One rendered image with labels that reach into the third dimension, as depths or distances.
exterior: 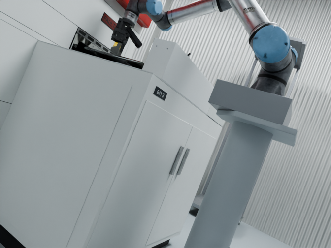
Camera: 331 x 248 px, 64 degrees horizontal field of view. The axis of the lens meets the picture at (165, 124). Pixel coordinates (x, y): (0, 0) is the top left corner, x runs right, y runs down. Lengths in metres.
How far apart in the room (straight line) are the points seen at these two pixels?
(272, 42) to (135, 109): 0.52
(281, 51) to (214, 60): 2.90
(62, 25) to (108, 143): 0.69
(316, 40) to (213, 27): 1.34
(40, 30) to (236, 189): 1.05
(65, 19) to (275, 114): 1.01
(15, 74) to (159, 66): 0.64
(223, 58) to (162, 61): 2.92
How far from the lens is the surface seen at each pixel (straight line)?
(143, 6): 1.45
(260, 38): 1.03
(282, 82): 1.13
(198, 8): 1.44
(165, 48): 0.98
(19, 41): 1.30
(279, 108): 0.98
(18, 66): 1.31
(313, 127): 3.48
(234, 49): 3.87
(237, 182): 1.05
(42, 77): 1.23
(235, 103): 1.00
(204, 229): 1.09
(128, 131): 0.88
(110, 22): 1.61
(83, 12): 1.48
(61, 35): 1.41
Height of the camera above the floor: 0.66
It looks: 1 degrees up
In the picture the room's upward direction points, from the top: 22 degrees clockwise
